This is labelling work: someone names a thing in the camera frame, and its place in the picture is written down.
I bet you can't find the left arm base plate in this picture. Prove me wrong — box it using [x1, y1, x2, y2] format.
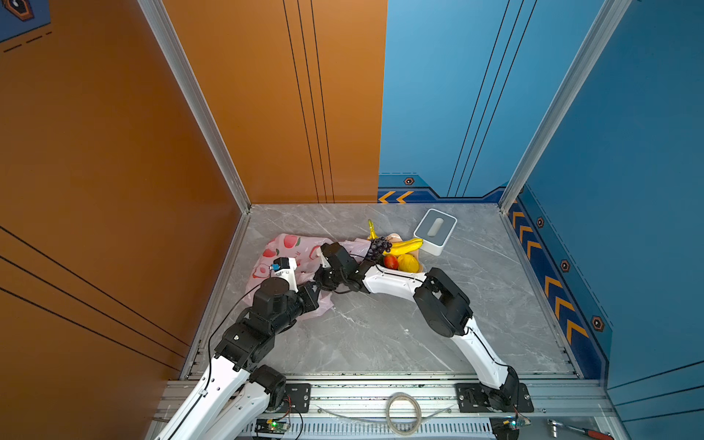
[277, 382, 312, 414]

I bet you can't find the yellow banana bunch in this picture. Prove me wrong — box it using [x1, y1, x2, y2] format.
[368, 220, 425, 256]

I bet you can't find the pink printed plastic bag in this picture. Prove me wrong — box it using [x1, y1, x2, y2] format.
[244, 233, 372, 320]

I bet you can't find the dark purple grape bunch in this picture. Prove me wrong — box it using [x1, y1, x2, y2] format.
[365, 236, 392, 264]

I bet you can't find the wooden fruit plate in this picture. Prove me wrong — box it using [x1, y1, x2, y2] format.
[382, 234, 425, 273]

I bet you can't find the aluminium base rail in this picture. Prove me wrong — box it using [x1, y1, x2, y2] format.
[270, 374, 628, 439]

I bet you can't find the yellow bell pepper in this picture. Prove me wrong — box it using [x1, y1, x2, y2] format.
[397, 254, 422, 273]

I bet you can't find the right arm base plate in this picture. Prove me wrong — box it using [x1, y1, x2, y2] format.
[455, 382, 535, 414]

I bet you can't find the red apple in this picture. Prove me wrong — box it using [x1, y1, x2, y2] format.
[383, 254, 399, 270]

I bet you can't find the coiled clear tube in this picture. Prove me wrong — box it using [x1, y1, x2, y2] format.
[315, 391, 458, 436]

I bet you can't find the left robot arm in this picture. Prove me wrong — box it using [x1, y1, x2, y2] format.
[158, 277, 320, 439]

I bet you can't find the aluminium corner post right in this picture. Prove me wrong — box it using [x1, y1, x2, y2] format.
[499, 0, 632, 215]

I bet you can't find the aluminium corner post left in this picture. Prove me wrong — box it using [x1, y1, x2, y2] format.
[137, 0, 251, 215]

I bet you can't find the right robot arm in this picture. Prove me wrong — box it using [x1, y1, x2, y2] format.
[315, 242, 521, 412]

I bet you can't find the right green circuit board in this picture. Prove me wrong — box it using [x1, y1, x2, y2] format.
[489, 416, 532, 440]

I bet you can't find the left green circuit board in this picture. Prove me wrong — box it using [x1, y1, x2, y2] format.
[254, 419, 291, 436]

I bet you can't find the aluminium corner post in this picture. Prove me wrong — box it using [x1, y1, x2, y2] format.
[499, 0, 632, 215]
[137, 0, 251, 215]

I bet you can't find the green circuit board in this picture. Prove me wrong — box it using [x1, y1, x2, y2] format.
[254, 419, 291, 436]
[489, 416, 532, 440]

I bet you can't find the white grey tissue box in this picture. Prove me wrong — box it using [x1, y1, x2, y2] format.
[414, 208, 458, 257]

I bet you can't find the red handled screwdriver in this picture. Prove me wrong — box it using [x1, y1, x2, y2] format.
[547, 419, 614, 440]

